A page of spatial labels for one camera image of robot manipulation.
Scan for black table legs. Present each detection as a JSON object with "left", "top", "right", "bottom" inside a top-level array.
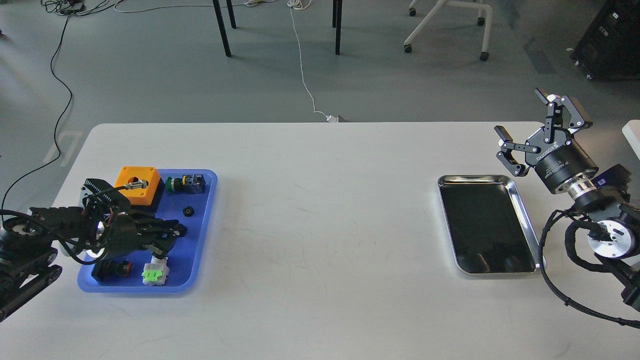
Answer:
[{"left": 212, "top": 0, "right": 344, "bottom": 58}]

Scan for green white selector switch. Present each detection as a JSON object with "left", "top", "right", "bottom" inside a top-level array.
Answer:
[{"left": 141, "top": 256, "right": 170, "bottom": 286}]

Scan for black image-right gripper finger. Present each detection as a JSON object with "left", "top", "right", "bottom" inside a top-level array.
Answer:
[
  {"left": 494, "top": 125, "right": 538, "bottom": 177},
  {"left": 534, "top": 88, "right": 594, "bottom": 144}
]

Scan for white rolling chair base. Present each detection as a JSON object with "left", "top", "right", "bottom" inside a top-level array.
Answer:
[{"left": 402, "top": 0, "right": 495, "bottom": 63}]

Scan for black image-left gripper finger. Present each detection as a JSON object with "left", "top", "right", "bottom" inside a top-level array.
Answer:
[
  {"left": 147, "top": 218, "right": 188, "bottom": 238},
  {"left": 142, "top": 234, "right": 178, "bottom": 260}
]

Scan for silver metal tray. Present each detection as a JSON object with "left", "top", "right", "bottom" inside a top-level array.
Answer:
[{"left": 438, "top": 174, "right": 540, "bottom": 276}]

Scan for blue plastic tray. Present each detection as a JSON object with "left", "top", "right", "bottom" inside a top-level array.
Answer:
[{"left": 77, "top": 168, "right": 218, "bottom": 296}]

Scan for black equipment case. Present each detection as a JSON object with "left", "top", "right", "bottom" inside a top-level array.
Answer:
[{"left": 570, "top": 0, "right": 640, "bottom": 81}]

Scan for black floor cable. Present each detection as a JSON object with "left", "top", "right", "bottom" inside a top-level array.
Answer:
[{"left": 0, "top": 0, "right": 117, "bottom": 216}]

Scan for white power cable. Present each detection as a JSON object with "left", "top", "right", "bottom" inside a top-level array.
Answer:
[{"left": 287, "top": 0, "right": 332, "bottom": 121}]

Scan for black cylindrical gripper body image-left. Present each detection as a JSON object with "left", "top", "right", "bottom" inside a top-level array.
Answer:
[{"left": 102, "top": 210, "right": 155, "bottom": 260}]

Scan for orange push button box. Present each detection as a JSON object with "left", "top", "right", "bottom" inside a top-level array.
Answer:
[{"left": 113, "top": 165, "right": 166, "bottom": 212}]

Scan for black red connector switch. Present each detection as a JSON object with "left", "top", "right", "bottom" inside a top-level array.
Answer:
[{"left": 91, "top": 260, "right": 133, "bottom": 282}]

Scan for green yellow push button switch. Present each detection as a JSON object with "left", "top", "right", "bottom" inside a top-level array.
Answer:
[{"left": 164, "top": 173, "right": 206, "bottom": 195}]

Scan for black cylindrical gripper body image-right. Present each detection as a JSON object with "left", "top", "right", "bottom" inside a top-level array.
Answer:
[{"left": 525, "top": 128, "right": 599, "bottom": 194}]

